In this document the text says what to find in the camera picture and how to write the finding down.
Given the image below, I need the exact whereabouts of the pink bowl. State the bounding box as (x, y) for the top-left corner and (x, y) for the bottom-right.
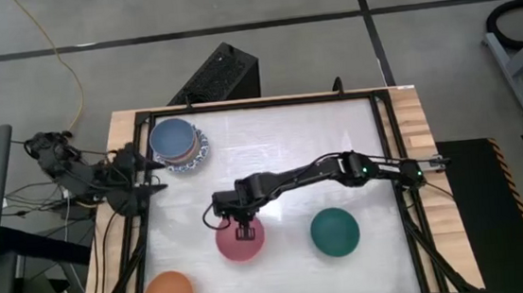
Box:
(213, 214), (269, 265)

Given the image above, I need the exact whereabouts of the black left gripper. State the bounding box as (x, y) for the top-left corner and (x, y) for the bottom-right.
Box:
(102, 139), (171, 218)

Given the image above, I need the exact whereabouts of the black metal table frame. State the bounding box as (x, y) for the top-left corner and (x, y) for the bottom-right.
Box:
(66, 78), (482, 293)

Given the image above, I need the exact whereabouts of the yellow cable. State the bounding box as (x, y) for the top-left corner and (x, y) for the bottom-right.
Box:
(10, 0), (88, 136)

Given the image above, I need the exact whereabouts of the grey metal stand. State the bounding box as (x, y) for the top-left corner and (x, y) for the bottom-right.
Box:
(480, 21), (523, 123)

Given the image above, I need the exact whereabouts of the black hose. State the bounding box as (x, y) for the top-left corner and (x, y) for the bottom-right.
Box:
(483, 0), (523, 55)

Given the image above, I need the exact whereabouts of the green bowl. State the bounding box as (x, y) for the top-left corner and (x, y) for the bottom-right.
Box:
(307, 204), (363, 261)

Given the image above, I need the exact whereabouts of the black frame clamp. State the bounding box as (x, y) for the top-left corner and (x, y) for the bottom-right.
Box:
(330, 75), (346, 96)

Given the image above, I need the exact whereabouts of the large black hazard-striped floor mat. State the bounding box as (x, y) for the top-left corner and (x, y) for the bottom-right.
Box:
(434, 134), (523, 293)

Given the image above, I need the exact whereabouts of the blue patterned paper plate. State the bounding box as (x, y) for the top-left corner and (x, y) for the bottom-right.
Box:
(148, 121), (213, 177)

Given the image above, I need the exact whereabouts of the black computer tower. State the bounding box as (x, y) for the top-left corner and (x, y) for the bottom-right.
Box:
(162, 39), (263, 107)

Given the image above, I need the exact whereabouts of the blue bowl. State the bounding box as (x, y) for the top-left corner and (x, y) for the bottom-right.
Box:
(147, 115), (199, 161)

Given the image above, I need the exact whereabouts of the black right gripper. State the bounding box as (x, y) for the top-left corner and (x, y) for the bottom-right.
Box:
(211, 186), (270, 244)

